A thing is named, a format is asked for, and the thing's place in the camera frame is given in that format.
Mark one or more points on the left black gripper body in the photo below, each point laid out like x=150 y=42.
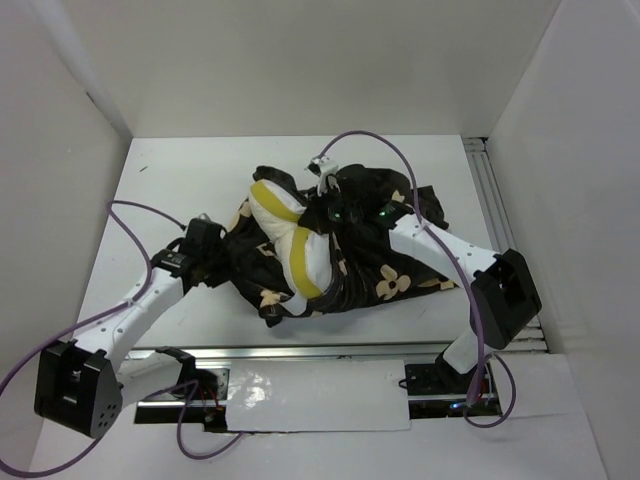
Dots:
x=215 y=261

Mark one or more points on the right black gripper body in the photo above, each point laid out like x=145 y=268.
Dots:
x=340 y=211

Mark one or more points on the black beige patterned pillowcase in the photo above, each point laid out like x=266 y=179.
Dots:
x=360 y=279

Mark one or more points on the white pillow yellow edge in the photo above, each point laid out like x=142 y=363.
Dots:
x=305 y=255

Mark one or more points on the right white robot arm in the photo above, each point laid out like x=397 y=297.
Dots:
x=501 y=291

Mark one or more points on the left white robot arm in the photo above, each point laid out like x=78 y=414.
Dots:
x=84 y=383

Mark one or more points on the white cover plate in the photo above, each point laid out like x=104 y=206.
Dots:
x=317 y=396

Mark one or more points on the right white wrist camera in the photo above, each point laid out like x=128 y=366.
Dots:
x=325 y=170

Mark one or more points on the aluminium side rail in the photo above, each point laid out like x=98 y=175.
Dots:
x=531 y=338

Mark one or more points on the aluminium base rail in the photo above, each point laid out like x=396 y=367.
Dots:
x=428 y=397

